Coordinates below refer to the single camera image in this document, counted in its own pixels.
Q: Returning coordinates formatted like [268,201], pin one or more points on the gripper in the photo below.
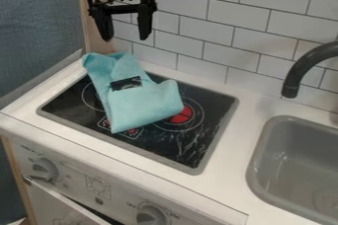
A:
[121,1]

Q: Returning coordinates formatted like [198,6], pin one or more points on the light blue cloth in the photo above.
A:
[131,93]

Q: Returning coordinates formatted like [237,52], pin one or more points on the toy stove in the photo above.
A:
[145,121]

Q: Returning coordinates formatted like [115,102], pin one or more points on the tap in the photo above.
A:
[306,68]

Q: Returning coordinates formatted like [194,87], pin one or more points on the toy sink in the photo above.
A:
[297,166]

